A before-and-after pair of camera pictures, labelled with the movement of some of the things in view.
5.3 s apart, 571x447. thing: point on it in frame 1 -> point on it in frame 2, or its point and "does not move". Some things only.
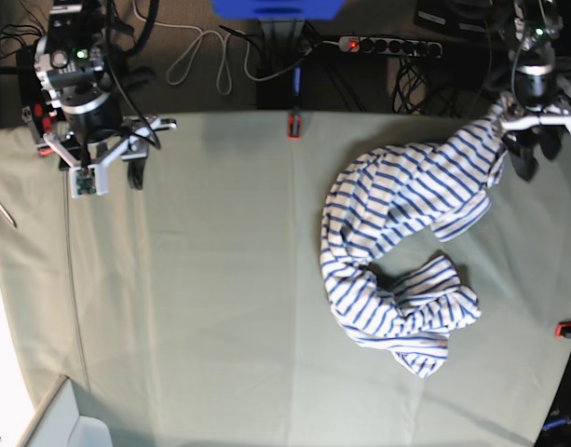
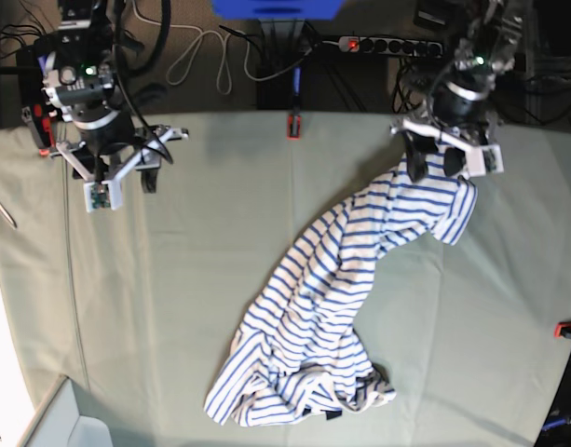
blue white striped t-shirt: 384,193 -> 298,358
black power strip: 388,46 does not move
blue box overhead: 277,9 does not move
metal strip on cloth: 1,208 does not move
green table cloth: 193,311 does not move
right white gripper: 549,115 -> 482,160
